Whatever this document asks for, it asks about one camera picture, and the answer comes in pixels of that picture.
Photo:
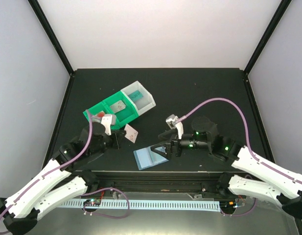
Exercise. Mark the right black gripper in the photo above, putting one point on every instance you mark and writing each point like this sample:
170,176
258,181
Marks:
169,148

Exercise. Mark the white translucent bin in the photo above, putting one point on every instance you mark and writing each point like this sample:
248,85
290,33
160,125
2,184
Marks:
143,105

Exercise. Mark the card with red circles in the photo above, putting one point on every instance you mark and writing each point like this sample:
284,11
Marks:
100,114

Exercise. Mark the teal card in white bin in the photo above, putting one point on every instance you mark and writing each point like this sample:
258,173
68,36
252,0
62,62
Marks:
135,96

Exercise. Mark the right controller board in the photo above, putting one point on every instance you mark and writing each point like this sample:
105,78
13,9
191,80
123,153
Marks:
229,204

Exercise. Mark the white card red marks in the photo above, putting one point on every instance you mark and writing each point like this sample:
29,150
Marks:
118,106

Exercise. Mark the white slotted cable duct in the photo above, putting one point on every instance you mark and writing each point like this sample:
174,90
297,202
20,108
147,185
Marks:
174,205

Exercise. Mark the white card red pattern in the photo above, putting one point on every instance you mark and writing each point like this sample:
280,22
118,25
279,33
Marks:
131,133

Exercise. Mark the left controller board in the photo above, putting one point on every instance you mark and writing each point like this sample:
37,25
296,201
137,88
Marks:
92,202

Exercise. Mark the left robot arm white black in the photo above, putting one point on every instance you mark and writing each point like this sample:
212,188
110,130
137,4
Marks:
21,211

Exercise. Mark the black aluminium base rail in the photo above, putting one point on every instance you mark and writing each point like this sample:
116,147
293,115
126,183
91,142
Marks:
156,181

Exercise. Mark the frame post black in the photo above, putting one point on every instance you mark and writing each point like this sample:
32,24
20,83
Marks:
35,5
272,25

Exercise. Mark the green bin left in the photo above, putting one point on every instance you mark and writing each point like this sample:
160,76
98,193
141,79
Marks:
98,110

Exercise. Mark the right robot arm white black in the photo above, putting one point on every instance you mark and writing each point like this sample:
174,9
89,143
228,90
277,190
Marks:
272,183

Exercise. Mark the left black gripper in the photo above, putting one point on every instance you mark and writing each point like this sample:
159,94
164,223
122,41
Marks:
118,138

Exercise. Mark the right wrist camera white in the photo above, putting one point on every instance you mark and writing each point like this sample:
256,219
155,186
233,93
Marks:
174,123

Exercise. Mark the left frame post black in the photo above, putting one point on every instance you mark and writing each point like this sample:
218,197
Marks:
35,5

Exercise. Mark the green bin middle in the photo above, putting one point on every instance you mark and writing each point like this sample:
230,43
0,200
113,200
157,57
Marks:
125,116

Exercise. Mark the green bin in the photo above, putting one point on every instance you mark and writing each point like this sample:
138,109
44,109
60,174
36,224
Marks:
125,116
98,110

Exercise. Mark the controller board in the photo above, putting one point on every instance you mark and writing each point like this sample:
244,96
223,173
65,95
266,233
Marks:
229,204
92,202

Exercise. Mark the right frame post black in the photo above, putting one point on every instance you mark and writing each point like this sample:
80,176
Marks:
272,25

